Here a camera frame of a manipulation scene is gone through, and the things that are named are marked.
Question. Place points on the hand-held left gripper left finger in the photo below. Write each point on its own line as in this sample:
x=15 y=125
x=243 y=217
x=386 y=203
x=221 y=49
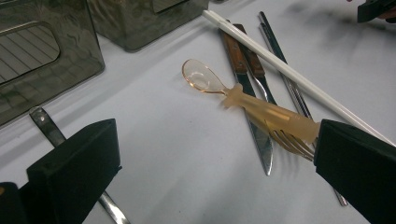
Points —
x=74 y=165

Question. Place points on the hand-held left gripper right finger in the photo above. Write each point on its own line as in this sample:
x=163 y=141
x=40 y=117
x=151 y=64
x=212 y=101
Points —
x=361 y=168

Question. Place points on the orange translucent plastic spoon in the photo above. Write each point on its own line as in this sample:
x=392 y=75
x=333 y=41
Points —
x=274 y=115

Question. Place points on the smoky transparent plastic bin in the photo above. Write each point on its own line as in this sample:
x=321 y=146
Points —
x=140 y=25
x=31 y=87

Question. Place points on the metal spoon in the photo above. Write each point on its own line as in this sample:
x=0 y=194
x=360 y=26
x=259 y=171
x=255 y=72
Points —
x=46 y=124

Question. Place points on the white chopstick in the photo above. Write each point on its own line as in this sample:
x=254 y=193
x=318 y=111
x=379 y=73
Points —
x=278 y=68
x=282 y=62

